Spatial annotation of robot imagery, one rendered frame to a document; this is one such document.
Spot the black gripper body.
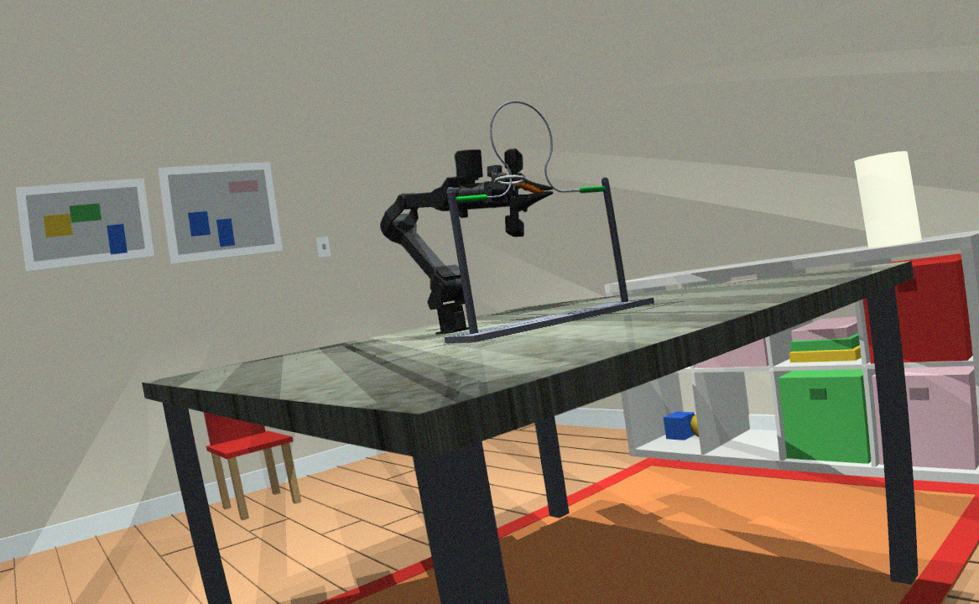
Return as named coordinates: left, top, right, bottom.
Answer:
left=480, top=149, right=524, bottom=237

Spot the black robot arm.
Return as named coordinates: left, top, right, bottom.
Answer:
left=380, top=149, right=507, bottom=334

